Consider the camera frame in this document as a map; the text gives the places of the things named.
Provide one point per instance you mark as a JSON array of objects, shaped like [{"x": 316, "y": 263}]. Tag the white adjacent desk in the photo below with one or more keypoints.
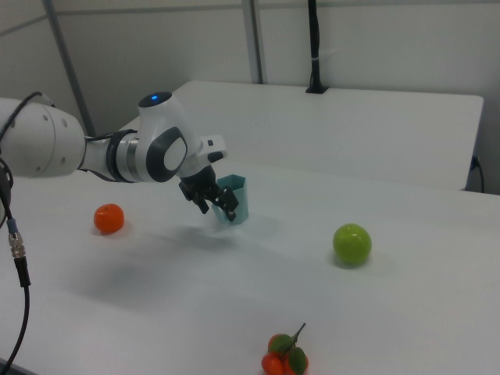
[{"x": 332, "y": 129}]

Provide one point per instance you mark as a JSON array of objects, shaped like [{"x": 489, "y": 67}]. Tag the orange tangerine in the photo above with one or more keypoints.
[{"x": 109, "y": 218}]

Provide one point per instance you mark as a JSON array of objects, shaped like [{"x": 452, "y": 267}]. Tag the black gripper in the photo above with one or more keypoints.
[{"x": 199, "y": 183}]

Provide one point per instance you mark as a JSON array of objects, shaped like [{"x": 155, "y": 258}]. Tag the teal hexagonal mug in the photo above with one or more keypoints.
[{"x": 240, "y": 203}]

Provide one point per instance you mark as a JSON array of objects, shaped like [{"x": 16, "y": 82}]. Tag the green apple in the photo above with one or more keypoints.
[{"x": 351, "y": 245}]

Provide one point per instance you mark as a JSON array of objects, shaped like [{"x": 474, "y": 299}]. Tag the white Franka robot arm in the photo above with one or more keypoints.
[{"x": 47, "y": 144}]

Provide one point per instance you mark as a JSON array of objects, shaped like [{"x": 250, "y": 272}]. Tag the black camera pole with clamp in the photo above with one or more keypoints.
[{"x": 314, "y": 39}]

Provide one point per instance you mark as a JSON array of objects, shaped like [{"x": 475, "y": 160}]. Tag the grey partition post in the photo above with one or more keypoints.
[
  {"x": 68, "y": 66},
  {"x": 256, "y": 39}
]

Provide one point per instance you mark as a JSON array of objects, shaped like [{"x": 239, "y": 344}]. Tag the small oranges cluster with leaves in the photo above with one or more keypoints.
[{"x": 273, "y": 363}]

